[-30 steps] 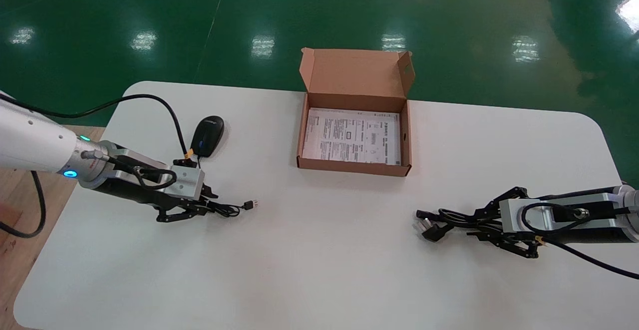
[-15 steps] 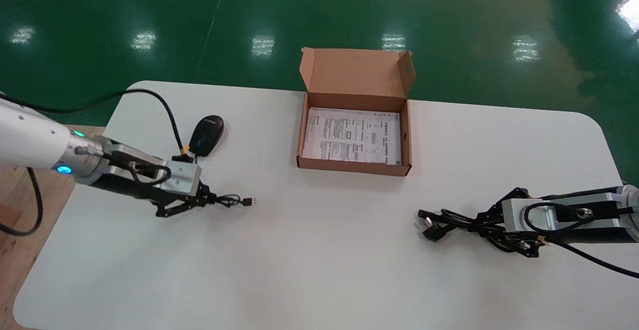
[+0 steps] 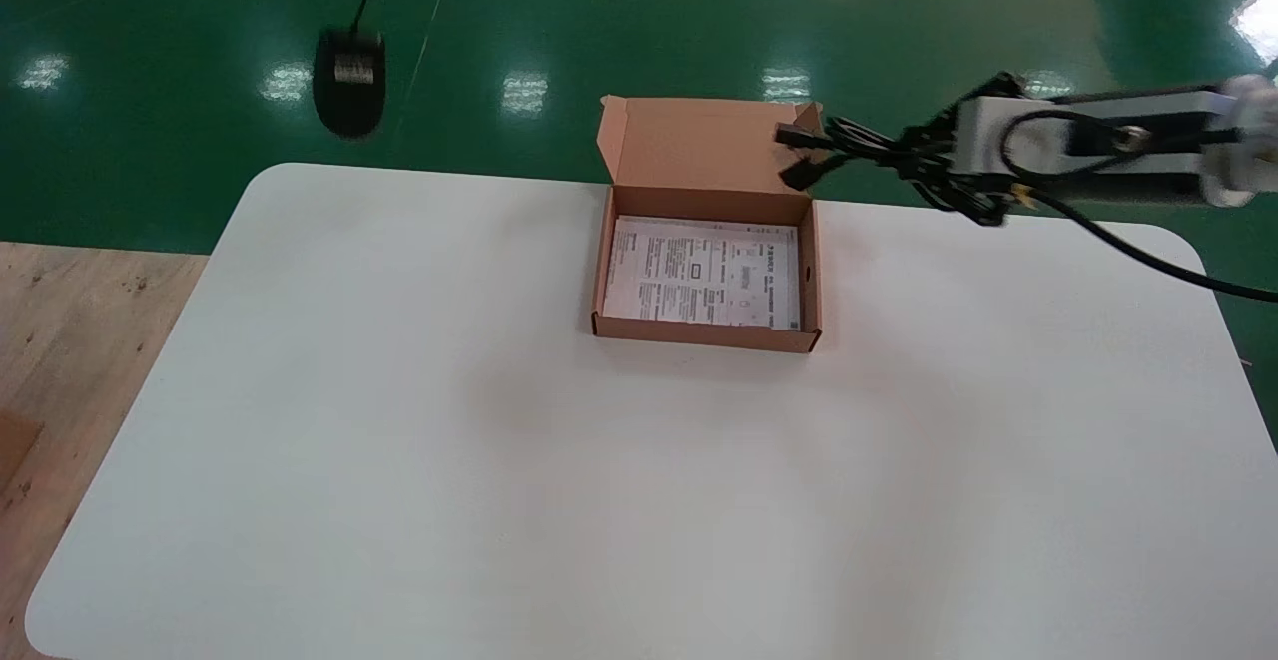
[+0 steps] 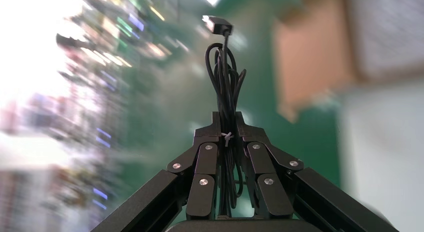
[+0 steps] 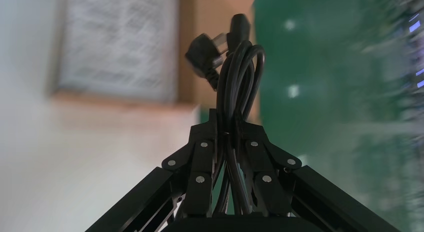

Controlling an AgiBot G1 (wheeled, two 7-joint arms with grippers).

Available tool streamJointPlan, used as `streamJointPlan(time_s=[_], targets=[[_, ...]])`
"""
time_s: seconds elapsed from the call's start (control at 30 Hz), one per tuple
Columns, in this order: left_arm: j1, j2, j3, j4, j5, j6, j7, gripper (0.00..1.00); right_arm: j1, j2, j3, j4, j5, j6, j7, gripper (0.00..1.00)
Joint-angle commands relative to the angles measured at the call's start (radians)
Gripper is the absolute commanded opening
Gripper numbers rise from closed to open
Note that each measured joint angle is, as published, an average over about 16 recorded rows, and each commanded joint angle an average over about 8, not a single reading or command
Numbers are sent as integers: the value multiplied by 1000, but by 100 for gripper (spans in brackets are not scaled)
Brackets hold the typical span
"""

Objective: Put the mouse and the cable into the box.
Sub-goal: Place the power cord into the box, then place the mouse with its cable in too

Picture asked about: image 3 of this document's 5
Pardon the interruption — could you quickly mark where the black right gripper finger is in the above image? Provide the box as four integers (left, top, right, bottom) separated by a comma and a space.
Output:
899, 173, 979, 217
894, 121, 961, 160

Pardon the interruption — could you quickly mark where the white printed paper manual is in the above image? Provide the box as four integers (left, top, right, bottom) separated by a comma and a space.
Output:
604, 216, 803, 331

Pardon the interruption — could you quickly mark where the brown cardboard storage box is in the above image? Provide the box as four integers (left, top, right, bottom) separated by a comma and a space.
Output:
593, 96, 832, 354

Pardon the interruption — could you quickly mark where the black wired computer mouse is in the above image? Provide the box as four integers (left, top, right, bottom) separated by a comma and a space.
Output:
312, 0, 388, 140

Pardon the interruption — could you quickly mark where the black power cable with plug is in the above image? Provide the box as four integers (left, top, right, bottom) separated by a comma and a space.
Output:
775, 115, 950, 192

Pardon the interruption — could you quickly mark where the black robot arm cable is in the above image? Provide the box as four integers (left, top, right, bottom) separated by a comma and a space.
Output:
998, 106, 1278, 302

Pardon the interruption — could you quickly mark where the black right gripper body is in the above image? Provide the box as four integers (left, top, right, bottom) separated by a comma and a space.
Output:
914, 71, 1029, 229

